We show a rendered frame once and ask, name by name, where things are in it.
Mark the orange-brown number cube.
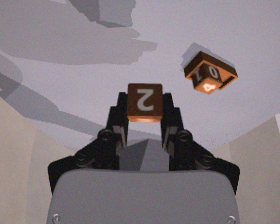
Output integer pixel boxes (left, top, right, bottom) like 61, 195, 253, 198
127, 83, 163, 122
191, 63, 223, 94

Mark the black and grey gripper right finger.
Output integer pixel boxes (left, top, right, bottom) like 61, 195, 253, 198
160, 93, 240, 195

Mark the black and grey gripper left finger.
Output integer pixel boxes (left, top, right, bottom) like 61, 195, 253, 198
48, 92, 129, 195

